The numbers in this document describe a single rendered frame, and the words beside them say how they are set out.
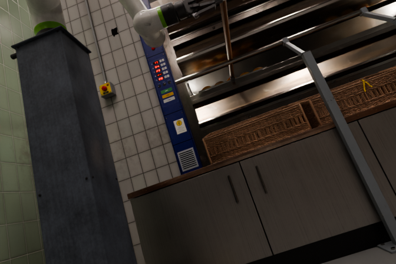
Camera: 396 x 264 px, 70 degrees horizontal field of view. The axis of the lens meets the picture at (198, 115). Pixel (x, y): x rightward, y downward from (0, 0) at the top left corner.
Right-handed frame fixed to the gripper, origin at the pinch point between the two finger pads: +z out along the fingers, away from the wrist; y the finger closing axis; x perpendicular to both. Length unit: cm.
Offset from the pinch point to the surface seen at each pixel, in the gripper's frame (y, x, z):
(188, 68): -18, -90, -27
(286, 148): 66, -40, 8
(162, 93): -7, -93, -53
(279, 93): 25, -90, 27
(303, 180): 83, -40, 9
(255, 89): 14, -96, 13
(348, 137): 71, -34, 35
